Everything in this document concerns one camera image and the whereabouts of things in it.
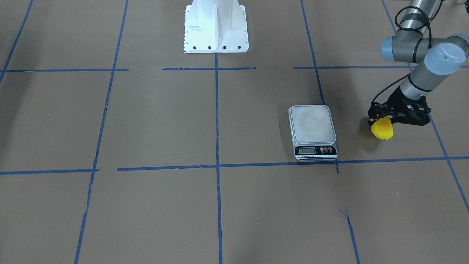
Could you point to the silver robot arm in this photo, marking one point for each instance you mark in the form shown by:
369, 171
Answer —
435, 59

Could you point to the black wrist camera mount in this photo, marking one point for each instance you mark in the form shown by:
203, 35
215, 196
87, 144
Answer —
419, 119

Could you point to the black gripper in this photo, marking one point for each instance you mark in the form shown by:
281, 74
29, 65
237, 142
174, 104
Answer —
396, 100

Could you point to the yellow mango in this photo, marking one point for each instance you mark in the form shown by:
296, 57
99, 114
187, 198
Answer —
383, 129

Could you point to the silver digital kitchen scale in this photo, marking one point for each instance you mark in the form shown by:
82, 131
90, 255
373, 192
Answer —
313, 133

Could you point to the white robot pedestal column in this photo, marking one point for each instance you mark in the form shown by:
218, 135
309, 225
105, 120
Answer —
215, 26

